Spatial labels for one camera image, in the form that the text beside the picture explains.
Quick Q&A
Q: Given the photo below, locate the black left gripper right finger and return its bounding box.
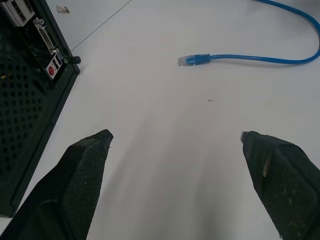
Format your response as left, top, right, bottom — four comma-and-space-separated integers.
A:
240, 130, 320, 240

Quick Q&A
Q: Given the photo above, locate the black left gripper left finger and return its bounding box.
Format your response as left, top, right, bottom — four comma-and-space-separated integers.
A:
0, 129, 114, 240

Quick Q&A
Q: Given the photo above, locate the black computer case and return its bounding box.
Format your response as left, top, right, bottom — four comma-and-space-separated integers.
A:
0, 0, 82, 218

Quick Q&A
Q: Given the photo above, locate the blue ethernet cable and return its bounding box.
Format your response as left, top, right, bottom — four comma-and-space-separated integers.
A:
177, 0, 320, 68

